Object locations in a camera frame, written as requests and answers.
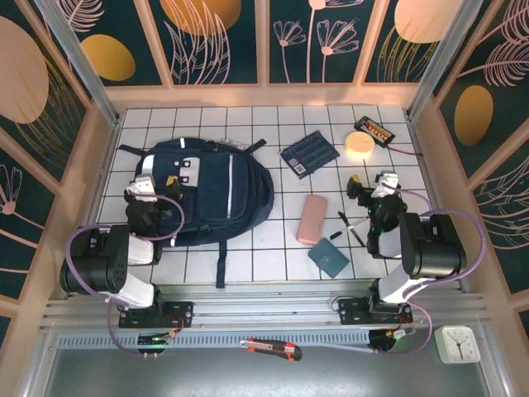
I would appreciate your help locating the black pen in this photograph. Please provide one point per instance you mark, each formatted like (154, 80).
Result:
(359, 240)

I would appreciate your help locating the navy blue backpack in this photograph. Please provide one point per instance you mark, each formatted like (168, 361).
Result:
(215, 194)

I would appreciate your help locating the pink glasses case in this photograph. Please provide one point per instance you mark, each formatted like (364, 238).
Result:
(312, 219)

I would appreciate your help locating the navy patterned notebook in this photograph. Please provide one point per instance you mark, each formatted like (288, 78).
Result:
(310, 153)

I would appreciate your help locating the teal leather wallet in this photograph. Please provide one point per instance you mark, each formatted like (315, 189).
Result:
(328, 258)

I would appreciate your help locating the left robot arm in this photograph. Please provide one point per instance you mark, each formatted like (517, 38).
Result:
(91, 264)

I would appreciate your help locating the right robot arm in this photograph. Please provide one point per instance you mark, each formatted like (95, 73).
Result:
(434, 252)

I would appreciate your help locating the black charger box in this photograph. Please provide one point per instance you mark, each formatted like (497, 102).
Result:
(376, 129)

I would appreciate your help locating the black controller board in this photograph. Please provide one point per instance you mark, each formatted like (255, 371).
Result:
(388, 337)
(151, 340)

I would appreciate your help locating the white alarm clock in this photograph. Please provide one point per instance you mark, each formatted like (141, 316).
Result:
(456, 345)

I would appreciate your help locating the orange black utility knife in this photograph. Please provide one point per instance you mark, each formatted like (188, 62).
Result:
(270, 349)

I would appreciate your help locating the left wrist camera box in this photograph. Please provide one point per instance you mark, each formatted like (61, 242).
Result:
(142, 186)

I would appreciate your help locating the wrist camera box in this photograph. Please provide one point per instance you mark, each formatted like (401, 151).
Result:
(142, 186)
(388, 180)

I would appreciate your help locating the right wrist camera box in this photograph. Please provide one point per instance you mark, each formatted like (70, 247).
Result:
(388, 180)

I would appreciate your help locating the aluminium side rail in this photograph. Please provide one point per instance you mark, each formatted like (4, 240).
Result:
(108, 157)
(416, 140)

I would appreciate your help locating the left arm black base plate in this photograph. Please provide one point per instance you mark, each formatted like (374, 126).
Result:
(182, 314)

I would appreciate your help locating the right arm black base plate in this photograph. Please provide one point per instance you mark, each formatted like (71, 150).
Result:
(351, 310)

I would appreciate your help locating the aluminium mounting rail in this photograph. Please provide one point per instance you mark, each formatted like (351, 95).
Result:
(264, 306)

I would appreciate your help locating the aluminium corner post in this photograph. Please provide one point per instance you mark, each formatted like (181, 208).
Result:
(81, 62)
(443, 62)

